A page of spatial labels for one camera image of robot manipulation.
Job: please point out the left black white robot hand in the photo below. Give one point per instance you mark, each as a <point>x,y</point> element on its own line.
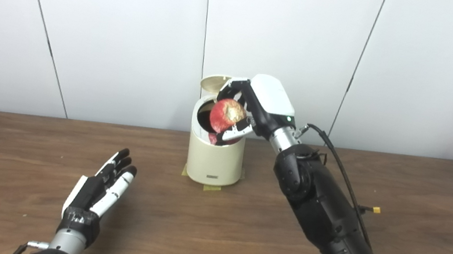
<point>90,196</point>

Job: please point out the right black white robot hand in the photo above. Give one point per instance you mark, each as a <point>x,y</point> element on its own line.
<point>272,98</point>

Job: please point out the red apple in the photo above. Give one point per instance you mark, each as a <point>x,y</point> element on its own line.
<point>226,116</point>

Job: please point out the cream round bin lid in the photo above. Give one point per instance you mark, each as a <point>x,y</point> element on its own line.
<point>212,84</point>

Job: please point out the cream-colored trash bin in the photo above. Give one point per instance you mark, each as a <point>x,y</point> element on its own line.
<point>215,161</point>

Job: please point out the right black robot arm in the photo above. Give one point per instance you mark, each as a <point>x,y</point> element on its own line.
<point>328,221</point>

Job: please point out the yellow tape piece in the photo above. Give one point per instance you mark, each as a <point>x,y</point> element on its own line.
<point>185,170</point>
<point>211,188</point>

